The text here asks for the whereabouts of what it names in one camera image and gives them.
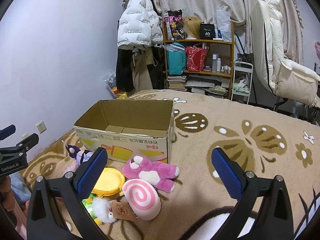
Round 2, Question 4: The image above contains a green tissue pack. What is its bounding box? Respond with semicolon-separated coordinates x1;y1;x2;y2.
82;197;95;218

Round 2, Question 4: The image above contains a white fluffy chick plush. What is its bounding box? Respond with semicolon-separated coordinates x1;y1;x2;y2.
92;197;117;225

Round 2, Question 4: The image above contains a white-haired purple doll plush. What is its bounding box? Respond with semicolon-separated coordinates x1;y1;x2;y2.
66;145;93;167

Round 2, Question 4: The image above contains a yellow round plush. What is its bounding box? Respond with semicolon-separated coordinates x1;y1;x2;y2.
92;167;125;197

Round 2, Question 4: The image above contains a pink swirl roll plush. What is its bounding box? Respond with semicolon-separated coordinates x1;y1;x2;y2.
122;179;161;221

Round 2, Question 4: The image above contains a pink bear plush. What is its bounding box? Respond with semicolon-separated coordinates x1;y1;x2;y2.
122;155;180;193

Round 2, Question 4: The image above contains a person left hand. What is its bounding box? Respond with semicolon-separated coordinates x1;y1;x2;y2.
0;176;15;212

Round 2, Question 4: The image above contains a brown bear paper tag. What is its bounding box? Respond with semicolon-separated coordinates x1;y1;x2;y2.
111;201;137;221

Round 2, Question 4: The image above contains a brown flower pattern carpet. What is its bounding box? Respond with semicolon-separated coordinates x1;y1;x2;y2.
22;90;319;239

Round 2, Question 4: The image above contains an open cardboard box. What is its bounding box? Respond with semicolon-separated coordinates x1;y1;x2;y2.
74;99;175;163

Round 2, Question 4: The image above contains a plastic bag of toys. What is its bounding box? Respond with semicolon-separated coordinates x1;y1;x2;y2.
103;72;127;99

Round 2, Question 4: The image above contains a black hanging coat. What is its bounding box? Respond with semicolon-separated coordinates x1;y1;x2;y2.
116;49;134;92

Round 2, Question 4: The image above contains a cream padded chair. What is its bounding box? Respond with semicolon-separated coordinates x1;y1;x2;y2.
250;0;319;108

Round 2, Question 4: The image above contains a white trolley cart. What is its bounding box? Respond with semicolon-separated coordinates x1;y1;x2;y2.
231;60;253;105

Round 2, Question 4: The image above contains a beige trench coat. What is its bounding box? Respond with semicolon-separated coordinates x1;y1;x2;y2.
131;48;155;93

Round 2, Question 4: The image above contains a white puffer jacket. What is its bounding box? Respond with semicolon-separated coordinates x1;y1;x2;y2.
117;0;163;50

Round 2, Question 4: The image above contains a wooden shelf unit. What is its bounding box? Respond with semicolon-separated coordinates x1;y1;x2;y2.
163;22;235;99

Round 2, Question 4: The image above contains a stack of books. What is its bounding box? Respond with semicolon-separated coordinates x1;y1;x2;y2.
167;75;187;91

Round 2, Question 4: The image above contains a red gift bag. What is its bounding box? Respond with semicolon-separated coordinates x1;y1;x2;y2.
185;46;208;72

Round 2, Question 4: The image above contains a teal bag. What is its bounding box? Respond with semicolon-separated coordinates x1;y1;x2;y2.
167;42;187;75

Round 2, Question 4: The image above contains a purple patterned bag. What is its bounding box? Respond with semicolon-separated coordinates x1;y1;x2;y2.
163;10;184;41

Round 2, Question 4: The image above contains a black box with 40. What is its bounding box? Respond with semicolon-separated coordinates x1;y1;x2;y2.
200;23;216;40

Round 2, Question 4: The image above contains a white plastic bag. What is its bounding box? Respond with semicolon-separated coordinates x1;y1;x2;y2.
216;10;232;42

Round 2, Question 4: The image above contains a blonde wig head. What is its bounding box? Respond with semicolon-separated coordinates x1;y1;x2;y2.
182;17;202;40

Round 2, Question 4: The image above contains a beige curtain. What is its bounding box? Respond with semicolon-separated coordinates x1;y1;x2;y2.
156;0;304;64

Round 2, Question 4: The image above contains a wall socket plate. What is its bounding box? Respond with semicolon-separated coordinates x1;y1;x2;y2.
22;133;29;139

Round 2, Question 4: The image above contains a wall power outlet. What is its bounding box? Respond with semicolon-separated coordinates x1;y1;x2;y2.
36;121;47;134

